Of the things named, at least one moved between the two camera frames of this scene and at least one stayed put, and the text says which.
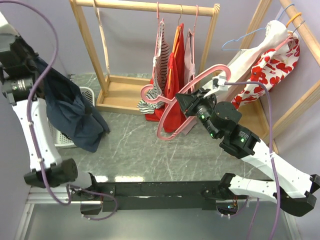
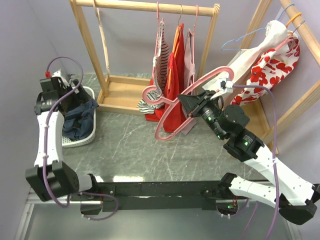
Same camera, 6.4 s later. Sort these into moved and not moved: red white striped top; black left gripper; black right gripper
Moved: black left gripper
Not moved: red white striped top; black right gripper
